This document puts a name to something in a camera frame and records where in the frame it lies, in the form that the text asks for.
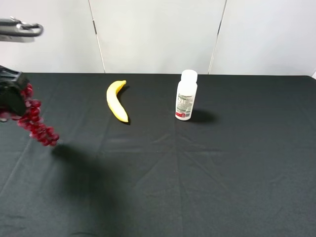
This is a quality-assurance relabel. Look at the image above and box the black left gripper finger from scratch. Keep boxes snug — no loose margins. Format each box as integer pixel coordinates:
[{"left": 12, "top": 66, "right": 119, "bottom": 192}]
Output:
[{"left": 0, "top": 66, "right": 29, "bottom": 116}]

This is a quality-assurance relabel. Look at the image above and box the red grape bunch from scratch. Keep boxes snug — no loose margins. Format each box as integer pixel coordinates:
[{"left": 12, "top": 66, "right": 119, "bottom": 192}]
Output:
[{"left": 0, "top": 83, "right": 59, "bottom": 146}]

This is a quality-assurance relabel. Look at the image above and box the yellow banana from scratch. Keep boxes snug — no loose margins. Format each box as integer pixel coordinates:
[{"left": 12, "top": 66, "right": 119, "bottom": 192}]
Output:
[{"left": 106, "top": 80, "right": 128, "bottom": 123}]

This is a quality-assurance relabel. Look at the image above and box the white plastic bottle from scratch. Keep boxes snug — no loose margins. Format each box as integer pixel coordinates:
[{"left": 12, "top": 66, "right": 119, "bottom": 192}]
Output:
[{"left": 175, "top": 70, "right": 198, "bottom": 121}]

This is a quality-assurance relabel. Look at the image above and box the black tablecloth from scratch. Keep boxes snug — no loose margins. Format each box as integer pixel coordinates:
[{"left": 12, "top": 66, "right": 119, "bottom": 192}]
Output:
[{"left": 0, "top": 73, "right": 316, "bottom": 237}]

